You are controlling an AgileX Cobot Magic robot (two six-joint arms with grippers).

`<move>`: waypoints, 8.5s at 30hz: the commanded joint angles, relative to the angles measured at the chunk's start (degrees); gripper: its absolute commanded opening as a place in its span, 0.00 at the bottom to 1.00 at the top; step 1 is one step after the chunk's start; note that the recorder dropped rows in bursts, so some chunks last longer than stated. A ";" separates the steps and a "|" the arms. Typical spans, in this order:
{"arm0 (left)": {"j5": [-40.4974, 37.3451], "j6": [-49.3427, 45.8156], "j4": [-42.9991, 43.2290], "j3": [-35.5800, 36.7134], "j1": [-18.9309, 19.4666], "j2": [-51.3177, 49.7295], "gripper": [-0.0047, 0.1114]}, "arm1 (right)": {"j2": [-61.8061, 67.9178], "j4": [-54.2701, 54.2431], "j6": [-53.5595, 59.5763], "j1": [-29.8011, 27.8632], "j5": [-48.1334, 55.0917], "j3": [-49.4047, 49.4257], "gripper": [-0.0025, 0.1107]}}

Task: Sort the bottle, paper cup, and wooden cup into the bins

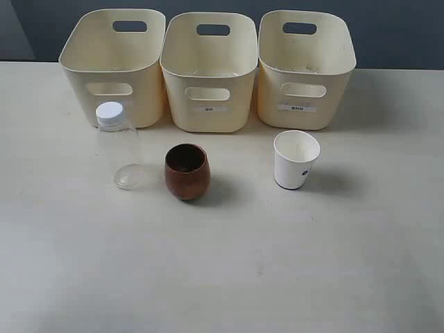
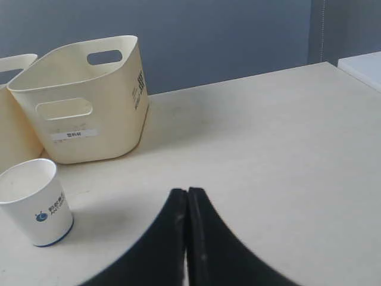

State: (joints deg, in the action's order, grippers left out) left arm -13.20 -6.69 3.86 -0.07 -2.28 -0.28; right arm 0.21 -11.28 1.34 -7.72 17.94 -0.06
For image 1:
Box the left cream plastic bin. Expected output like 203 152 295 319
58 8 167 128

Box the clear plastic bottle white cap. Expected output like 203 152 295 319
96 101 147 190

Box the cream plastic bin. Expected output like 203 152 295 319
160 12 258 133
257 10 357 130
58 8 167 128

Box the white paper cup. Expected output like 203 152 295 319
273 130 321 190

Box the brown wooden cup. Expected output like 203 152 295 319
164 143 211 200

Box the right cream plastic bin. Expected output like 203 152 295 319
257 10 357 130

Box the middle cream plastic bin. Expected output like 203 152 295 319
160 12 258 133

